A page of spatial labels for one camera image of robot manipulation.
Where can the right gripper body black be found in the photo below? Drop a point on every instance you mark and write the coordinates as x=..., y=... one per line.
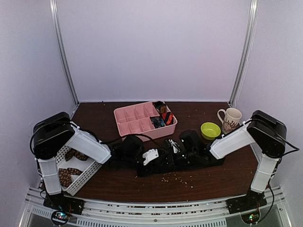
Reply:
x=189, y=157

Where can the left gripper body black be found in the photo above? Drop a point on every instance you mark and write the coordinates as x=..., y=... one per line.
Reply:
x=142, y=172

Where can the black necktie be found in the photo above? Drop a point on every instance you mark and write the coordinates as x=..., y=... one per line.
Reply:
x=213, y=162

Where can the white perforated plastic basket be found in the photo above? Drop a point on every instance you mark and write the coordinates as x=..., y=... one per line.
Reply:
x=88, y=168

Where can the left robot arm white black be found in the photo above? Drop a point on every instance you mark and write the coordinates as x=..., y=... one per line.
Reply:
x=57, y=131

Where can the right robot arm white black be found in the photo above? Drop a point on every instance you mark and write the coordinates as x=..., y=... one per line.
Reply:
x=264, y=130

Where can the green plastic bowl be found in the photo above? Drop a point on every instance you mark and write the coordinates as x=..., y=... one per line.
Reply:
x=210, y=130

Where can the rolled blue patterned tie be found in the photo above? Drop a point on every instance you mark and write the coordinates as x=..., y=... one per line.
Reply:
x=157, y=122

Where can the rolled orange black tie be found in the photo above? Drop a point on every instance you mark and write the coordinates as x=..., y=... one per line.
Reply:
x=167, y=118

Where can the pink divided organizer tray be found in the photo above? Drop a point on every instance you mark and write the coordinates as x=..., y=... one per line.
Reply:
x=138, y=119

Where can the rolled brown tie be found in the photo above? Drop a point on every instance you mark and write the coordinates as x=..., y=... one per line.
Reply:
x=160, y=107

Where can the white patterned mug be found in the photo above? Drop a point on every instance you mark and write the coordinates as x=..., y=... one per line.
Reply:
x=229, y=118

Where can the brown patterned necktie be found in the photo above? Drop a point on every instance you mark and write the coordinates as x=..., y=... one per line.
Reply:
x=66, y=173

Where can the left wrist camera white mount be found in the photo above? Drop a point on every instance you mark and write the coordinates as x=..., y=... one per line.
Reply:
x=149, y=156

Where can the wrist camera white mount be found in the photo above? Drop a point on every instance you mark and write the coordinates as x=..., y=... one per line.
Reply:
x=149, y=156
x=173, y=145

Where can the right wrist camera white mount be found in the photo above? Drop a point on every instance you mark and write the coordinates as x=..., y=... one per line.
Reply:
x=173, y=145

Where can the aluminium front rail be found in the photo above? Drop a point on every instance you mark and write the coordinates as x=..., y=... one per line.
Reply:
x=207, y=213

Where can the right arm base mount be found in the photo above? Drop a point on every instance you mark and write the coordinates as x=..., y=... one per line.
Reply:
x=245, y=203

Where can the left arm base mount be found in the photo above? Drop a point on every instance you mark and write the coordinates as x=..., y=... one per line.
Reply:
x=65, y=204

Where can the right aluminium frame post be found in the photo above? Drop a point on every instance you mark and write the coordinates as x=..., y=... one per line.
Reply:
x=248, y=41

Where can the aluminium frame post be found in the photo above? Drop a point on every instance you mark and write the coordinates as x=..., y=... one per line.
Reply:
x=64, y=61
x=248, y=41

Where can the left aluminium frame post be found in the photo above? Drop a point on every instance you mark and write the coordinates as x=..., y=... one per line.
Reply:
x=64, y=61

